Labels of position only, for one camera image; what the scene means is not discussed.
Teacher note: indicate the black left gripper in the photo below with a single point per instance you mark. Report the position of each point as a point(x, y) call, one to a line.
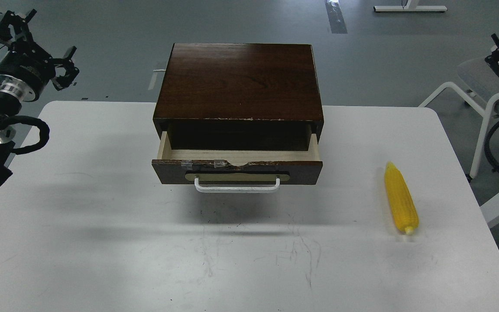
point(30, 63)

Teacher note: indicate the yellow corn cob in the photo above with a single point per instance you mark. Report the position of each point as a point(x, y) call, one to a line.
point(401, 204)

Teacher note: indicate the wooden drawer with white handle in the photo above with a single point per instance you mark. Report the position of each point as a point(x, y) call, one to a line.
point(236, 171)

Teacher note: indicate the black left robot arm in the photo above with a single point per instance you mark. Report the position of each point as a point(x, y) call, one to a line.
point(19, 134)

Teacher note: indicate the white desk foot bar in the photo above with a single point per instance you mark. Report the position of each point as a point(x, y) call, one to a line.
point(410, 6)

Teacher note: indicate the grey floor tape strip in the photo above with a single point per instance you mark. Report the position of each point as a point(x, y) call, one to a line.
point(335, 17)

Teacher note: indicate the dark wooden cabinet box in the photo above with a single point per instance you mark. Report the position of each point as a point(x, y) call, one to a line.
point(244, 96)

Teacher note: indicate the grey chair white frame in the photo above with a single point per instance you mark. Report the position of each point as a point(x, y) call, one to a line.
point(481, 95)

